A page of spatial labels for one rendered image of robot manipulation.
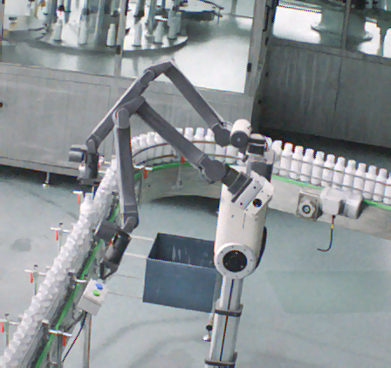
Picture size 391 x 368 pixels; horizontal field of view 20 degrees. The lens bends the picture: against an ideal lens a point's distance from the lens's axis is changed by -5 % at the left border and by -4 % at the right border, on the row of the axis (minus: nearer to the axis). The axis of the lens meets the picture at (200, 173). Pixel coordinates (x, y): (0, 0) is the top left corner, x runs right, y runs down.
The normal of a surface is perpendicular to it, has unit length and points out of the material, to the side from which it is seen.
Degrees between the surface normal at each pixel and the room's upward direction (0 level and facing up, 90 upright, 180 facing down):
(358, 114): 90
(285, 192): 90
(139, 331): 0
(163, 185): 90
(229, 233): 101
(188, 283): 90
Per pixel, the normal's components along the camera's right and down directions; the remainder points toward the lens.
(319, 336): 0.11, -0.93
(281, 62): -0.12, 0.33
